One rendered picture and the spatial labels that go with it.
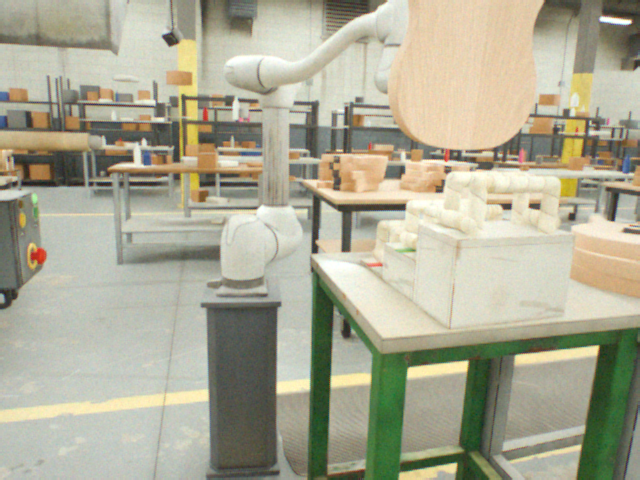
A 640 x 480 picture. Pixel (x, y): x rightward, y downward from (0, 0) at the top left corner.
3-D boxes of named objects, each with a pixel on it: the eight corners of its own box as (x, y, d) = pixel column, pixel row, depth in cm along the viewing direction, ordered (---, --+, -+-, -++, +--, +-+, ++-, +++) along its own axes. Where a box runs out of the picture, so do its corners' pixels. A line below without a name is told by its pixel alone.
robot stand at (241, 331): (213, 432, 198) (209, 277, 184) (278, 429, 202) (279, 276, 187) (205, 479, 171) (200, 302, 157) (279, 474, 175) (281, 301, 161)
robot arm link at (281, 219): (244, 260, 183) (278, 249, 202) (278, 267, 175) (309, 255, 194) (242, 55, 168) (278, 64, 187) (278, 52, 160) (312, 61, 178)
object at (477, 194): (471, 237, 84) (476, 185, 82) (461, 233, 87) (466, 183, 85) (486, 236, 85) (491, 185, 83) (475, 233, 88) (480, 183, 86)
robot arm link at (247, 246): (211, 275, 168) (210, 215, 164) (244, 264, 184) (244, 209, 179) (245, 283, 160) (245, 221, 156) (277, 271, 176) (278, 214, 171)
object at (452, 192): (447, 228, 92) (451, 180, 90) (438, 225, 95) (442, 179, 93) (461, 227, 93) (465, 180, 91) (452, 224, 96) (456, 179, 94)
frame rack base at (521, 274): (450, 331, 85) (459, 240, 81) (411, 302, 99) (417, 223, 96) (565, 316, 94) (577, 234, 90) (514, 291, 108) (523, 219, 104)
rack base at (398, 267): (413, 303, 99) (416, 261, 97) (380, 279, 114) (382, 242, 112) (516, 292, 107) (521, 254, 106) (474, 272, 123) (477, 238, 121)
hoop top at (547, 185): (475, 195, 82) (477, 177, 82) (465, 192, 85) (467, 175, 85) (564, 194, 88) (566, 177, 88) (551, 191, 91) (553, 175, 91)
